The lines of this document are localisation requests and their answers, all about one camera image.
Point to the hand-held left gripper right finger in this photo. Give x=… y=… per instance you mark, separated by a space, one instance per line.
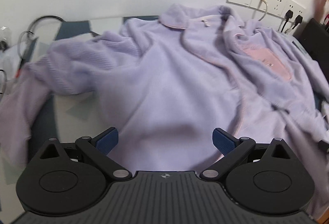
x=222 y=140

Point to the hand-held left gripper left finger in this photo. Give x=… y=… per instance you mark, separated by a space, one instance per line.
x=108 y=139

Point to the lavender fleece jacket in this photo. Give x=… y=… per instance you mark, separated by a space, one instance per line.
x=167 y=72

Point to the black cabinet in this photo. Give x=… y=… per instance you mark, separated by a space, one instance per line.
x=316 y=36

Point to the black power plug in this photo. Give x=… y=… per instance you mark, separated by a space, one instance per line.
x=289 y=13
x=298 y=19

